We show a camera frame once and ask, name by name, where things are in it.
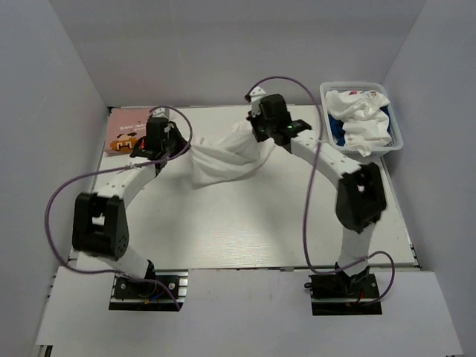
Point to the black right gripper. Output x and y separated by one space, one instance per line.
253 120

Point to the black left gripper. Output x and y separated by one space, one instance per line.
174 131

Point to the white t shirt robot print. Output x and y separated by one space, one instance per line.
229 158

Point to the white t shirt colourful print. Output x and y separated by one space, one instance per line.
364 124

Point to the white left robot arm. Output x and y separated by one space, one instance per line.
100 226

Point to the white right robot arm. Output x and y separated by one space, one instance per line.
360 196

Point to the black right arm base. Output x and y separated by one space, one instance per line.
329 297

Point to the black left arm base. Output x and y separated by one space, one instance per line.
128 295

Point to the folded pink t shirt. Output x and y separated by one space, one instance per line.
125 126

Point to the blue t shirt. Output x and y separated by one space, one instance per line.
338 131

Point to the white plastic basket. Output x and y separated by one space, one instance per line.
396 136

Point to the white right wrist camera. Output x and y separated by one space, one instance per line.
254 96

